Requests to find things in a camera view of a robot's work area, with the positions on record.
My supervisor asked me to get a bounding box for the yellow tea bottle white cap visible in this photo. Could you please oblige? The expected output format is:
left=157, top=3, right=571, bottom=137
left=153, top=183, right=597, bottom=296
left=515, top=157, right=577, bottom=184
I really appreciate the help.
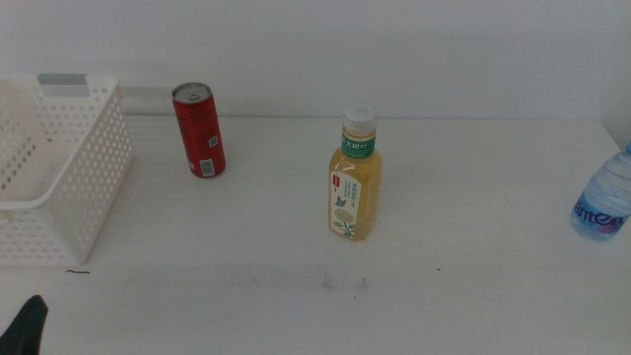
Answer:
left=327, top=102, right=385, bottom=243

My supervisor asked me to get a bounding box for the red drink can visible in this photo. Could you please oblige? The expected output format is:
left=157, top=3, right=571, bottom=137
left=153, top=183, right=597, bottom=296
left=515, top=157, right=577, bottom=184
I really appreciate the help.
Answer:
left=171, top=81, right=228, bottom=180

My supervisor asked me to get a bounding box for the white perforated plastic basket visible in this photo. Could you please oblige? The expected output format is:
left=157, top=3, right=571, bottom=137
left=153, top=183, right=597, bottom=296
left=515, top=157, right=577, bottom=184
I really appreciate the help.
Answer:
left=0, top=73, right=134, bottom=267

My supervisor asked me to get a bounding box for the clear water bottle blue cap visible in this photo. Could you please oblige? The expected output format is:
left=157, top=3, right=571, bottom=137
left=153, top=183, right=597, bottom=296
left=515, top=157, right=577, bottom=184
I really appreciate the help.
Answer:
left=570, top=141, right=631, bottom=243

